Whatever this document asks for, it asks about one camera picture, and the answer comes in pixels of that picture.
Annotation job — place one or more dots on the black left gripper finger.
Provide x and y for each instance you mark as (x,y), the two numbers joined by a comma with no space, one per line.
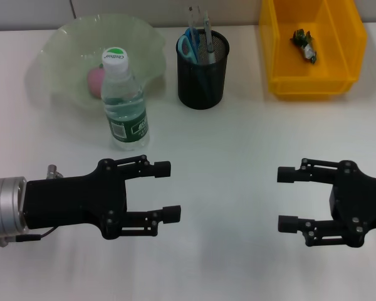
(163,169)
(172,214)

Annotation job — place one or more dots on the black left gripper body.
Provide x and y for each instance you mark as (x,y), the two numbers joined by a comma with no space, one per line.
(75,200)

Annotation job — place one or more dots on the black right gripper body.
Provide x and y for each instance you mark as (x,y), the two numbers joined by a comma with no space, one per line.
(363,203)

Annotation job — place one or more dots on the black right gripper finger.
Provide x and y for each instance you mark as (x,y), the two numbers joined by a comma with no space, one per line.
(288,224)
(286,175)

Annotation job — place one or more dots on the clear water bottle green label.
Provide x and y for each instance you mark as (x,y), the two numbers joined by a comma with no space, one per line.
(125,109)

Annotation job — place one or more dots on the blue capped scissors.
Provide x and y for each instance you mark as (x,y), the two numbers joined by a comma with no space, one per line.
(194,47)

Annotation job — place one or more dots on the green plastic wrapper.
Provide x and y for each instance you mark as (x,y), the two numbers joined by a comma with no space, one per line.
(305,45)

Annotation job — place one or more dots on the silver white pen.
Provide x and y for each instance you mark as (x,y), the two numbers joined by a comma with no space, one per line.
(209,40)

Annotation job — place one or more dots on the clear plastic ruler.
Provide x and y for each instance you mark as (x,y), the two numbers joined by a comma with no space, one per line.
(195,17)

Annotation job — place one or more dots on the black mesh pen cup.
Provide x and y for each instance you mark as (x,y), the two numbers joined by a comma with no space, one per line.
(206,87)

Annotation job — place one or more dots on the green glass fruit bowl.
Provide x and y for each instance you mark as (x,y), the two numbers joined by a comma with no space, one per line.
(65,62)

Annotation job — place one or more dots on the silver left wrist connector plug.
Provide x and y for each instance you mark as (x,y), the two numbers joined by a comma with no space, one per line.
(53,172)

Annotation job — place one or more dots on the yellow plastic bin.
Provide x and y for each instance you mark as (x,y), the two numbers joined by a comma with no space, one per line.
(332,31)

